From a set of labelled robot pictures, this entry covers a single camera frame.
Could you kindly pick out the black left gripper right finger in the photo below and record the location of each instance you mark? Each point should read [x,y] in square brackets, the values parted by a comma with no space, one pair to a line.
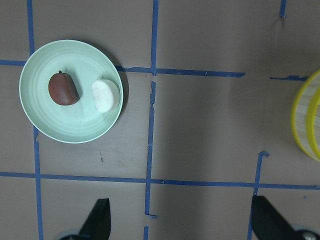
[267,223]

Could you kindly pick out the yellow bottom steamer layer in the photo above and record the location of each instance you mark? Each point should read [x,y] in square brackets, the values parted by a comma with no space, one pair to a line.
[299,112]

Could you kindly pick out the white bun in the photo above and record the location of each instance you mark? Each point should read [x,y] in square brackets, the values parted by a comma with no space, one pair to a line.
[106,95]

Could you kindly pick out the light green plate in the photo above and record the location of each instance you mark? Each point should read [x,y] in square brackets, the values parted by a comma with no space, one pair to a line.
[77,123]

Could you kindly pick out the yellow steamer layer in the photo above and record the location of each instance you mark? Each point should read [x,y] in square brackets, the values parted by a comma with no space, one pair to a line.
[299,112]
[313,124]

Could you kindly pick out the brown bun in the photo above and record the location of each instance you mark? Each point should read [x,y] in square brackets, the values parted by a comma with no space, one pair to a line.
[62,89]

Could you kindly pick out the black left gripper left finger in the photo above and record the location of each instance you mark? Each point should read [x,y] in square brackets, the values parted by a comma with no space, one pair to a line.
[97,226]

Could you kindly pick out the yellow top steamer layer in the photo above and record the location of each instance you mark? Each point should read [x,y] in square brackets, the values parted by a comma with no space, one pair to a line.
[313,124]

